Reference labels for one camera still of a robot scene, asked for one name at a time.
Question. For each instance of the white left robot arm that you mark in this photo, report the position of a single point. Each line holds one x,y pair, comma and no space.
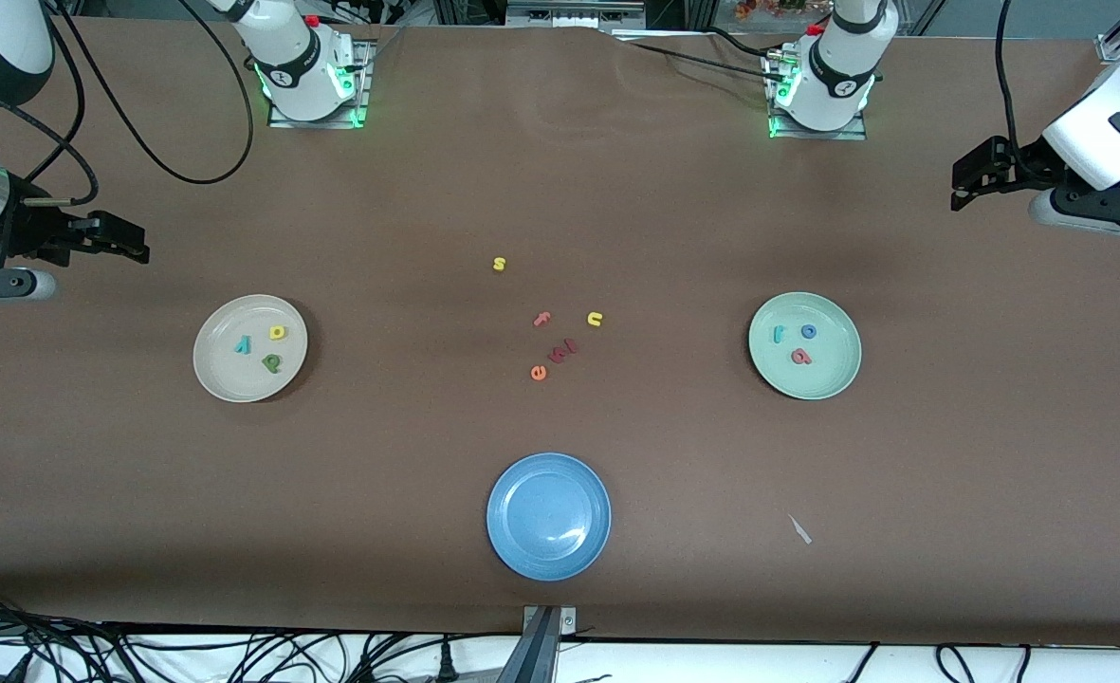
839,66

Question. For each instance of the beige brown plate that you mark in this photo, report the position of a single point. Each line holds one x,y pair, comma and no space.
228,375

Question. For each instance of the blue plate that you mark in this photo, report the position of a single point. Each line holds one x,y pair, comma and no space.
548,516

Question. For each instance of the grey box device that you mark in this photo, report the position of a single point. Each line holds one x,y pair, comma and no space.
574,11

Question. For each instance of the teal foam letter y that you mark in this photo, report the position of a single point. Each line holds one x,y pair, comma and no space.
243,345

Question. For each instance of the wide dark red foam letter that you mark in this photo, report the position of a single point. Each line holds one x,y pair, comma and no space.
569,347

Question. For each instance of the small white paper scrap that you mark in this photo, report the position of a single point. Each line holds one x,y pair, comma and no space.
799,529

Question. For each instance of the grey metal mount bracket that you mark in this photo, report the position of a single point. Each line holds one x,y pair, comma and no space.
545,636

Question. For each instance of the brown table cover sheet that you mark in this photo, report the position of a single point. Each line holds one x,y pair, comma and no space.
142,493

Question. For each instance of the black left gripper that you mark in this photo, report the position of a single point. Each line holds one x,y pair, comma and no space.
1021,163

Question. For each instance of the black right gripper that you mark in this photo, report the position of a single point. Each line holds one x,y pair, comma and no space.
30,234

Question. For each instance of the pale green plate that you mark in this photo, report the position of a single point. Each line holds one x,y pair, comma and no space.
830,370

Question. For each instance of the green foam letter p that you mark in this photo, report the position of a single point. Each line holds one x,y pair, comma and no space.
274,367

